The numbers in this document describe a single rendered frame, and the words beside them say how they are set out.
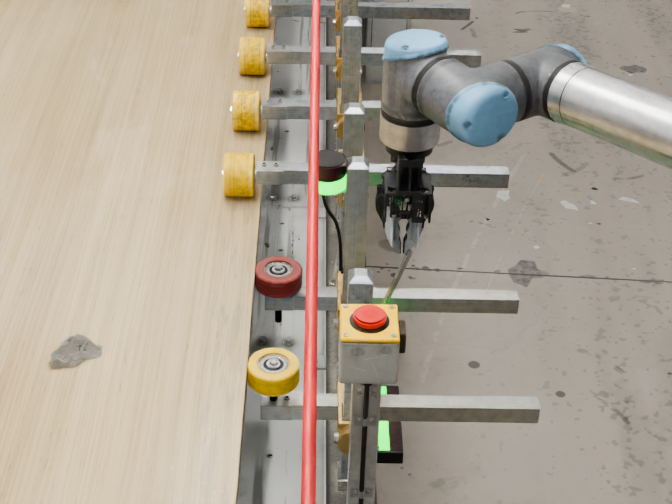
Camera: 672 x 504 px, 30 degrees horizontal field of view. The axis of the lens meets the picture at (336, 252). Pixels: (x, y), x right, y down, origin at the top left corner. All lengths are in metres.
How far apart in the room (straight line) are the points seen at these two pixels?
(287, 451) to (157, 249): 0.42
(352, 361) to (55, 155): 1.14
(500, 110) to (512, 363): 1.76
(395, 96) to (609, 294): 2.00
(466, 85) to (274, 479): 0.79
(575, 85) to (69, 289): 0.90
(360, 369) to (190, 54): 1.49
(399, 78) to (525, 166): 2.52
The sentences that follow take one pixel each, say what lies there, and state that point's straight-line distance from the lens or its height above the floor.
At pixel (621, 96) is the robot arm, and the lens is 1.69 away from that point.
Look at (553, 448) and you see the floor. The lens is 3.17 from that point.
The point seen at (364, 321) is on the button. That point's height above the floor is 1.23.
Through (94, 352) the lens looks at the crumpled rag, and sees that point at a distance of 1.97.
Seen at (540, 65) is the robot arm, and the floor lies 1.37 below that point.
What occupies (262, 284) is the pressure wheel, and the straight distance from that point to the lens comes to 2.10.
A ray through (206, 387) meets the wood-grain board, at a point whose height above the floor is 0.90.
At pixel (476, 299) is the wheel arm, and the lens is 2.15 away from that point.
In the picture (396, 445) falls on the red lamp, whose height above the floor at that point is 0.70.
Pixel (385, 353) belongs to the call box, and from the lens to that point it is 1.48.
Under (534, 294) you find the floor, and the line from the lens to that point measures 3.67.
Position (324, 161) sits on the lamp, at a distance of 1.95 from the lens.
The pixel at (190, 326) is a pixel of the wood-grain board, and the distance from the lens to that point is 2.01.
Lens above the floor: 2.13
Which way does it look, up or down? 34 degrees down
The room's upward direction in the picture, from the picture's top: 2 degrees clockwise
